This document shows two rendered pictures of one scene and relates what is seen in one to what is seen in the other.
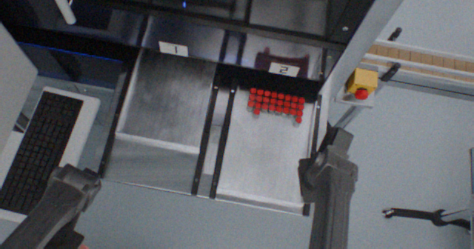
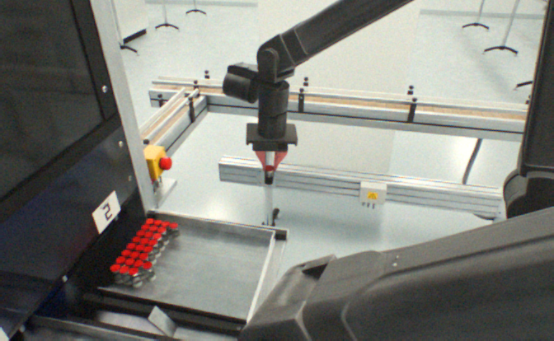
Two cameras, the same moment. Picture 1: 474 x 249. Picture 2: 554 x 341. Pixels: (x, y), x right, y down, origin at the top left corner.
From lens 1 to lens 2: 0.75 m
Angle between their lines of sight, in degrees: 55
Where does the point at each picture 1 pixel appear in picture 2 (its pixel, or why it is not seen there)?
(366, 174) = not seen: hidden behind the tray
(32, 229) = (515, 230)
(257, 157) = (208, 278)
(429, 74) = (161, 137)
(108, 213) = not seen: outside the picture
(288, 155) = (213, 247)
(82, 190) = (326, 260)
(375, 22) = (115, 58)
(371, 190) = not seen: hidden behind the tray
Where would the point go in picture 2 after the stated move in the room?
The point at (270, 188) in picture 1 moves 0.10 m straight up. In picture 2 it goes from (251, 267) to (250, 237)
